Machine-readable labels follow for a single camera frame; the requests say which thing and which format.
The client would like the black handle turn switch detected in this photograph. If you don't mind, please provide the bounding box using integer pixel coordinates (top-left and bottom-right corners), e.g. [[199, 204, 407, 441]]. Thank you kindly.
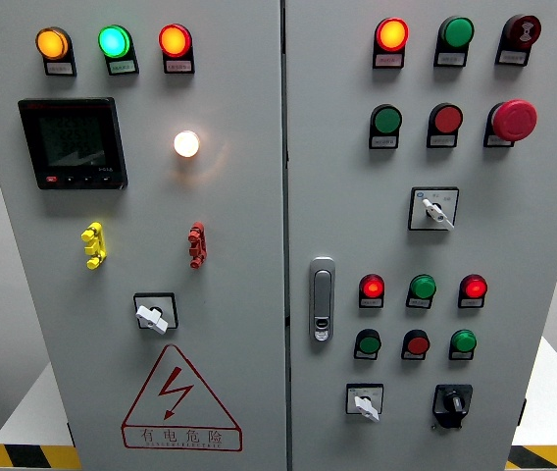
[[431, 384, 474, 431]]

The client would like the silver door lock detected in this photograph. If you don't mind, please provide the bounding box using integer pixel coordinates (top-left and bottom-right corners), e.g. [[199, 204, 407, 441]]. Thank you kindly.
[[308, 256, 336, 343]]

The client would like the small red round lamp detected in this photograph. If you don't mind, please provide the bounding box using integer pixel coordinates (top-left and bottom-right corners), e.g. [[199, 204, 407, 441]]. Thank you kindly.
[[459, 273, 488, 299], [359, 273, 386, 300]]

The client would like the white round lamp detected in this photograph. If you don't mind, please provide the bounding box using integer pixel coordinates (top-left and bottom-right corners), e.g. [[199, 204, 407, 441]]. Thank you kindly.
[[173, 130, 201, 159]]

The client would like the small green push button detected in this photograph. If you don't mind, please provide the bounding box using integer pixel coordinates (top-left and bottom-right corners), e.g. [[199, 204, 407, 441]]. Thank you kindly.
[[355, 329, 382, 355]]

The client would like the small green round lamp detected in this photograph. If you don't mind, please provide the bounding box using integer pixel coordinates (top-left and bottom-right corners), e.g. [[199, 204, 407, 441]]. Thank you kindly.
[[450, 329, 478, 354], [408, 274, 437, 300]]

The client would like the large green push button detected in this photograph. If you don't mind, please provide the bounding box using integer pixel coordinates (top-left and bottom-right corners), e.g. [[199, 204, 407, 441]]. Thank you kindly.
[[437, 16, 476, 51], [370, 103, 403, 136]]

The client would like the small red push button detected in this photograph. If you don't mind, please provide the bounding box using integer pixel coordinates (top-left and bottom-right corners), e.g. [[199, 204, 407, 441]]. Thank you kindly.
[[402, 329, 431, 355]]

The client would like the large red push button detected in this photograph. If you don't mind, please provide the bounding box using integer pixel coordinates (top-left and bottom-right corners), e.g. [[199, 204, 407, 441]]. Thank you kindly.
[[429, 102, 465, 135]]

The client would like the red warning triangle sign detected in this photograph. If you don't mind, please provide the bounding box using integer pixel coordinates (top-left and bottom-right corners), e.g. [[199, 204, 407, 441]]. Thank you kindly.
[[121, 343, 244, 452]]

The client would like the pale grey cabinet door with lock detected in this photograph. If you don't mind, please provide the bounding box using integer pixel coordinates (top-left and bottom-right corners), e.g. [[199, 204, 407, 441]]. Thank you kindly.
[[283, 0, 557, 471]]

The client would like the black display meter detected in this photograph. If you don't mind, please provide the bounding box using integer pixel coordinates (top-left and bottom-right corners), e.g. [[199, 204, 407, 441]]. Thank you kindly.
[[18, 96, 129, 191]]

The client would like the lit green round lamp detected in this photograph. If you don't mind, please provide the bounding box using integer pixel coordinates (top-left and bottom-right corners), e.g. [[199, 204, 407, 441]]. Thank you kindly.
[[97, 24, 135, 61]]

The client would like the large red stop button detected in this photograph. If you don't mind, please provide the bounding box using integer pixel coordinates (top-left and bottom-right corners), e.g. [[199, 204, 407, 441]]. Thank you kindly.
[[486, 99, 538, 143]]

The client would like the yellow round lamp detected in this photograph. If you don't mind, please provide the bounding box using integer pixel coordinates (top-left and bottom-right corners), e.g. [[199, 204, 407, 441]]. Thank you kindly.
[[35, 26, 74, 63]]

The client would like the dark red buzzer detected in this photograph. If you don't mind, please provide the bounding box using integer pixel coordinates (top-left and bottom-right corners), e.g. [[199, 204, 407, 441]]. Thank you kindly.
[[502, 14, 542, 49]]

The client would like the black yellow striped tape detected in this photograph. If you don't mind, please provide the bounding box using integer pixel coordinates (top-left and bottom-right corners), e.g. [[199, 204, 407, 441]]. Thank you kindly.
[[505, 445, 557, 471], [0, 444, 83, 471]]

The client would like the small red handle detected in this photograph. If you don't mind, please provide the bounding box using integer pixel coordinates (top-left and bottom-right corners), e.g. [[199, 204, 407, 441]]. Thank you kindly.
[[187, 222, 208, 270]]

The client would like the thin white handle turn switch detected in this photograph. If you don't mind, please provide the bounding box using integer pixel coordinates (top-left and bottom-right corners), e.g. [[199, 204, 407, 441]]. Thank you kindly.
[[407, 186, 460, 233]]

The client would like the small yellow handle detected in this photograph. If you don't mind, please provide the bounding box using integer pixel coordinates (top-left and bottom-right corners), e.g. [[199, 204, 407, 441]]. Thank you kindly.
[[80, 222, 109, 271]]

